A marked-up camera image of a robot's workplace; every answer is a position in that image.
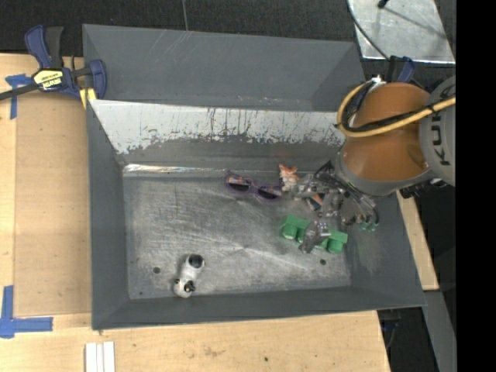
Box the purple sunglasses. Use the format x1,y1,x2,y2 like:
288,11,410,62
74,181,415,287
226,170,284,202

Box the green toy block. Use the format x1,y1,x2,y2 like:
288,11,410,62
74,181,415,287
279,214,349,255

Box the grey metal bin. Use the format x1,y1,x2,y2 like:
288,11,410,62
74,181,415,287
81,23,428,331

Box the orange and white toy animal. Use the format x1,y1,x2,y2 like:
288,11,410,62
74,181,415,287
278,163,300,192

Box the white and black toy animal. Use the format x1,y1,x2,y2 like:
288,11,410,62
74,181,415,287
172,253,206,299

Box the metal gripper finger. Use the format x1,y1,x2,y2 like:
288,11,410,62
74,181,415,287
312,219,333,243
298,229,321,254

